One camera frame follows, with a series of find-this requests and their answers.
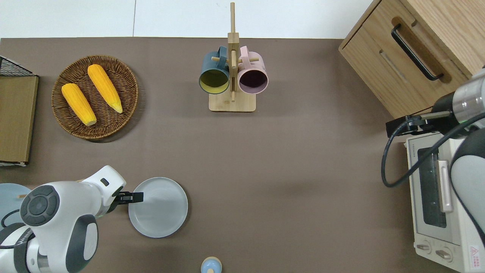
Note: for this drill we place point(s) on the white toaster oven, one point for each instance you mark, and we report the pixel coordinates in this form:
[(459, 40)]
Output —
[(424, 237)]

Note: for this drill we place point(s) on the brown table mat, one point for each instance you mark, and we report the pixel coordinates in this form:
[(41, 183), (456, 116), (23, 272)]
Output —
[(303, 189)]

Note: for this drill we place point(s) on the wooden drawer cabinet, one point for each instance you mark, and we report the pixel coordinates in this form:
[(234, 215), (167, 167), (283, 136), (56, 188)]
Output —
[(379, 68)]

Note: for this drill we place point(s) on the gray plate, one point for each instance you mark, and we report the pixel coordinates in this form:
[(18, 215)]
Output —
[(163, 212)]

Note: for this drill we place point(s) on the blue mug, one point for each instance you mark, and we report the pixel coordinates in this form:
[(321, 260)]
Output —
[(212, 64)]

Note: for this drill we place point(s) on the brown wicker basket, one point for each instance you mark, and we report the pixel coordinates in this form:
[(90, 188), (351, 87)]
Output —
[(129, 91)]

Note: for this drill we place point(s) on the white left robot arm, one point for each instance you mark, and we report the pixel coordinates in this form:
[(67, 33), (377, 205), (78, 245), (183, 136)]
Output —
[(57, 242)]

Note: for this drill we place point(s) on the wooden mug rack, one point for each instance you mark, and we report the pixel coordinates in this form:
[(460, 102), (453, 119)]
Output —
[(232, 102)]

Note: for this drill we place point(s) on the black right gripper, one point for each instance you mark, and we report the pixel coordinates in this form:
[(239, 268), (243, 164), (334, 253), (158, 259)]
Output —
[(430, 123)]

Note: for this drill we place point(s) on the pink mug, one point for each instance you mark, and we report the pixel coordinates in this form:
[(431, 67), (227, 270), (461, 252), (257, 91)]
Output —
[(252, 64)]

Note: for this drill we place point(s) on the light blue plate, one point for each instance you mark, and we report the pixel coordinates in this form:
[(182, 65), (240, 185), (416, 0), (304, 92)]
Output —
[(9, 197)]

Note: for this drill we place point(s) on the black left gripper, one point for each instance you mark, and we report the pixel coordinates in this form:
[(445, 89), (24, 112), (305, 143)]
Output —
[(119, 199)]

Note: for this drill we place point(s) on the yellow corn cob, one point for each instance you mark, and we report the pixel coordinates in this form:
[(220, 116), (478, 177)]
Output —
[(105, 88), (79, 104)]

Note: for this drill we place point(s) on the light blue round container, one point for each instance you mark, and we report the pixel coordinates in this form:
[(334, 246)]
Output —
[(211, 267)]

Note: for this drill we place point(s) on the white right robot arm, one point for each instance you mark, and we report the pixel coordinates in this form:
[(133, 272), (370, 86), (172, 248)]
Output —
[(470, 170)]

